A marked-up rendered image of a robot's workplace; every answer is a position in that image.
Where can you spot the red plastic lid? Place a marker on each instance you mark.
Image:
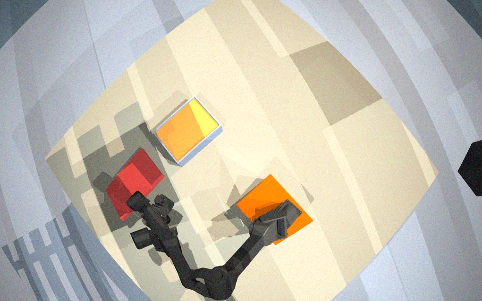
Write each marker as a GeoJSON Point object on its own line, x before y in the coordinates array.
{"type": "Point", "coordinates": [140, 174]}

